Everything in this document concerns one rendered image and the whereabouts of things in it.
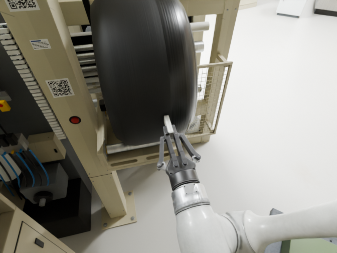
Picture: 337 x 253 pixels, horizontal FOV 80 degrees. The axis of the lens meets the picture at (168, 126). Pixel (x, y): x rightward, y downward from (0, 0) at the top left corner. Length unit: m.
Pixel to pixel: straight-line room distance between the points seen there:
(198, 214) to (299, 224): 0.20
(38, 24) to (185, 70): 0.44
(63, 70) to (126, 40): 0.28
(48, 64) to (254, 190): 1.75
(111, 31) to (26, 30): 0.26
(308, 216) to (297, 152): 1.96
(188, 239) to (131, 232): 1.28
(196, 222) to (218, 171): 1.53
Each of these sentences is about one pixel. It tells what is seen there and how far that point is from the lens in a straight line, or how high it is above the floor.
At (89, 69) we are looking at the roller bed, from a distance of 1.24.
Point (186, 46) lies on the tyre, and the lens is 0.64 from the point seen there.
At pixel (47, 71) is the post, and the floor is 1.29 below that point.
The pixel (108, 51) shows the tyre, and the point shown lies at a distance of 0.62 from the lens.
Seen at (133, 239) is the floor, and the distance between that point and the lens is 1.73.
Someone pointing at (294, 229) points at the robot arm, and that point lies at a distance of 0.54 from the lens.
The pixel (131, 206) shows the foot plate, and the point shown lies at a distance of 1.80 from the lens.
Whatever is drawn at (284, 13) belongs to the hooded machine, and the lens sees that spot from 6.30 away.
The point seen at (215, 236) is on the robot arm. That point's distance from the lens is 0.49.
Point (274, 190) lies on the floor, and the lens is 2.06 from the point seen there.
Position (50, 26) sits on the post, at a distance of 0.74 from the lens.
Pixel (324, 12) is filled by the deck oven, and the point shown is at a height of 0.06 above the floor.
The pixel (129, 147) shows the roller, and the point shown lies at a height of 0.91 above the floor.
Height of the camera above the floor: 1.64
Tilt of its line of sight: 45 degrees down
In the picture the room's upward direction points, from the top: straight up
